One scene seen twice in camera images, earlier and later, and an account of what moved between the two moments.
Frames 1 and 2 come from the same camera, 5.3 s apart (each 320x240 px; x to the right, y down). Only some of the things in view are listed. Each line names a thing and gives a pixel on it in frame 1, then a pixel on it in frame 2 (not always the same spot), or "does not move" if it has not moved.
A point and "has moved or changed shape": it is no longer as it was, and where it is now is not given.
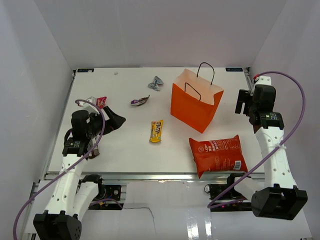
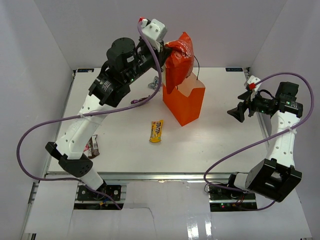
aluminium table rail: x=156 y=177 does not move
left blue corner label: x=85 y=70 does not move
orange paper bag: x=194 y=99 has moved or changed shape
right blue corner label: x=234 y=69 does not move
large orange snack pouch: x=219 y=155 to x=179 y=62
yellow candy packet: x=156 y=131 does not move
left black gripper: x=114 y=122 to x=162 y=56
